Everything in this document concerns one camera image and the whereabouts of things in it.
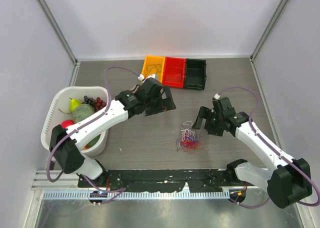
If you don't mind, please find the yellow plastic bin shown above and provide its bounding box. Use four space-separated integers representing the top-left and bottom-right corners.
141 55 166 83

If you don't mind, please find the white plastic basket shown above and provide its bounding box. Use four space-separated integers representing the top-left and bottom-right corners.
40 86 108 150

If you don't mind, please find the red wire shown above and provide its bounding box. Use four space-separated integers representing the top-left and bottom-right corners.
177 132 204 154

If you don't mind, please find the white slotted cable duct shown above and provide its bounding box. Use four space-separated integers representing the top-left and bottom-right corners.
42 189 230 201

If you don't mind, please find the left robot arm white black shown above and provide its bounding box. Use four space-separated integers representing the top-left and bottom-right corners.
49 77 176 188

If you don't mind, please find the aluminium frame rail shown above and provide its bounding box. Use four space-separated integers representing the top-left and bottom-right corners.
31 169 83 190

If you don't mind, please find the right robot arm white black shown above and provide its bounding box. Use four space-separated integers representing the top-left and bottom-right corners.
192 97 313 209

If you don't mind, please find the green yellow pear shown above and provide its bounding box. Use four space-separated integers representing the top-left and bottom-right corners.
69 98 82 113

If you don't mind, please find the purple wire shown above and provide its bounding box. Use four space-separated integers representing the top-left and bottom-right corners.
146 63 163 75
175 131 201 153

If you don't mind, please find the red apple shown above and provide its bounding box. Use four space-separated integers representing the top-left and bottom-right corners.
61 119 74 129

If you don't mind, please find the red plastic bin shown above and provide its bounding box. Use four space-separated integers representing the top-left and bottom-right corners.
162 57 186 89

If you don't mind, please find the dark red grape bunch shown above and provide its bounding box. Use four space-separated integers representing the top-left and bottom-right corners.
83 96 107 112

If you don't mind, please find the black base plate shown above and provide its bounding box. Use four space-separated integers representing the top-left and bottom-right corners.
91 169 251 193

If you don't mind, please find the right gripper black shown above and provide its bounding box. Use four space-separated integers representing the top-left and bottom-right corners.
192 106 224 137

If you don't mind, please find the black plastic bin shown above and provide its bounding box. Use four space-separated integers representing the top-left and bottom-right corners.
183 58 207 90

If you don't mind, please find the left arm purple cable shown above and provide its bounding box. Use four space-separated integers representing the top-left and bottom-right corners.
47 66 145 183

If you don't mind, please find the green melon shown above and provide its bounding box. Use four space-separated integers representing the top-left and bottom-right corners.
71 104 95 123

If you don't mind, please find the white wire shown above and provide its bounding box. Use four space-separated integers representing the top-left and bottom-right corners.
181 120 198 141

